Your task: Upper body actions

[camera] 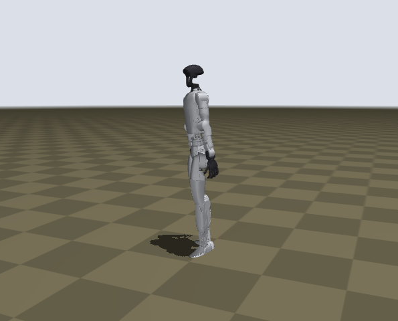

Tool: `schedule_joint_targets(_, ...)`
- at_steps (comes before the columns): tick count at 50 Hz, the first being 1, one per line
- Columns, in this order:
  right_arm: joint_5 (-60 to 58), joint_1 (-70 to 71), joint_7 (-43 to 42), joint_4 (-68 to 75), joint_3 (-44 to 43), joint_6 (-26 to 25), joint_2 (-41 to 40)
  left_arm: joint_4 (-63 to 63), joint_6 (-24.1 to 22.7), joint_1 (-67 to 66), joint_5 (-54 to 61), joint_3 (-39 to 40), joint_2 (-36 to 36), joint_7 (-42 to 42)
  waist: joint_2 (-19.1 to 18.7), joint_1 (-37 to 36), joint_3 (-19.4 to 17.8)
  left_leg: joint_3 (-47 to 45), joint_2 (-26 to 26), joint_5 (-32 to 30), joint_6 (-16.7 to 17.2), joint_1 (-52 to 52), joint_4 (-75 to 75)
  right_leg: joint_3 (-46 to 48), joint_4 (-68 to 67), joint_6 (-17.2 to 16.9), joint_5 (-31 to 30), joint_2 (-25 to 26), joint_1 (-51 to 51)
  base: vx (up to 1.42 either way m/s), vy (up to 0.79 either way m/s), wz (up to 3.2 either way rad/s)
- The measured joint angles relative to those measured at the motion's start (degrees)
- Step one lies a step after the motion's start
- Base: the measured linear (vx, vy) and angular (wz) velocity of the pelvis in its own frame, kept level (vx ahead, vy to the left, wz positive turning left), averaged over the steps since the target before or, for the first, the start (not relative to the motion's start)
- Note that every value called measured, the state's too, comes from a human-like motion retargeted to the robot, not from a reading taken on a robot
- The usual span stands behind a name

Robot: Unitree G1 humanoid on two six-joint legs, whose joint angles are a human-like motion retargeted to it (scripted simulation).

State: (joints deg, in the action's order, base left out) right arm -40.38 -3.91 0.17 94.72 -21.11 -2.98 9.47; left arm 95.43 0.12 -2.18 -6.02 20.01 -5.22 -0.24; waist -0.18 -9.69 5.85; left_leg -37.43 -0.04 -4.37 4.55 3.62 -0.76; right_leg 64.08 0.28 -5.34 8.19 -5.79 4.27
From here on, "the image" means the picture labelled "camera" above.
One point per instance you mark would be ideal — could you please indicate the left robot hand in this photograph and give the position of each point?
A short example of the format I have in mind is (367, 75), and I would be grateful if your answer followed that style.
(212, 166)

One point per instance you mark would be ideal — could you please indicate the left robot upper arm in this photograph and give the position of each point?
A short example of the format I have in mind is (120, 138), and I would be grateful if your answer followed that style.
(202, 100)

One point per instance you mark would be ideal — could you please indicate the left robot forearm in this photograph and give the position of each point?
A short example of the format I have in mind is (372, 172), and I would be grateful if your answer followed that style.
(207, 140)

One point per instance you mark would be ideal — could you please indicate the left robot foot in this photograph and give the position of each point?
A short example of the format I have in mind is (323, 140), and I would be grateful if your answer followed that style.
(201, 251)

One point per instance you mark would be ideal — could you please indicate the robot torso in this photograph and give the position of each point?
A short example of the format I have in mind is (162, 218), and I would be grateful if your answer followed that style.
(192, 117)

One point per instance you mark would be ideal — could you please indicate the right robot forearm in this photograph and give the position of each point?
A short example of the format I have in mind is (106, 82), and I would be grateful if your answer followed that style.
(189, 139)

